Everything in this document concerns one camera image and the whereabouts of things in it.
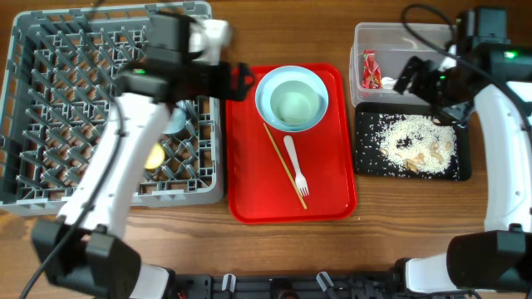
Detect clear plastic waste bin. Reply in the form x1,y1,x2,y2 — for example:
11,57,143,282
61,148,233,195
349,22,446,105

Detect small light blue saucer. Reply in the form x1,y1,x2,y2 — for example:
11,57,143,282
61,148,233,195
163,100,187,135

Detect rice and food scraps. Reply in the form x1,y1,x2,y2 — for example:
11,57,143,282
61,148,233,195
357,112,461,179

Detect grey plastic dishwasher rack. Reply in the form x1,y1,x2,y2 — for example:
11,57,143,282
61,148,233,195
1,1,224,216

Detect green bowl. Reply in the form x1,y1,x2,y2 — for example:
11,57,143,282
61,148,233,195
270,81,320,126

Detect large light blue plate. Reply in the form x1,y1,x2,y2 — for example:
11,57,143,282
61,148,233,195
255,66,329,133

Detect wooden chopstick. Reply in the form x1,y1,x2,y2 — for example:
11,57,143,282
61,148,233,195
263,123,308,210

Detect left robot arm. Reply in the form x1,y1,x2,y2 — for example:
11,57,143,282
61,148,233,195
32,12,254,298

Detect red plastic serving tray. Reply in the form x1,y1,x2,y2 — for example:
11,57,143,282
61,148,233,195
226,63,357,224

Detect white plastic fork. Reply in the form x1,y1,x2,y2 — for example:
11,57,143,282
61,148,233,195
283,135,309,196

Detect yellow cup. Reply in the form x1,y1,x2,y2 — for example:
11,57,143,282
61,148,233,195
145,143,165,170

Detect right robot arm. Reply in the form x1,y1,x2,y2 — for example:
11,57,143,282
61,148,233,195
390,7,531,297

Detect white tissue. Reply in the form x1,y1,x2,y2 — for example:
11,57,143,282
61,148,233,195
381,76,398,90

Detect black plastic tray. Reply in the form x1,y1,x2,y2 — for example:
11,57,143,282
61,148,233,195
353,101,473,182

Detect red snack wrapper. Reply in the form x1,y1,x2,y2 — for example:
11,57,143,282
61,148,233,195
362,50,382,89

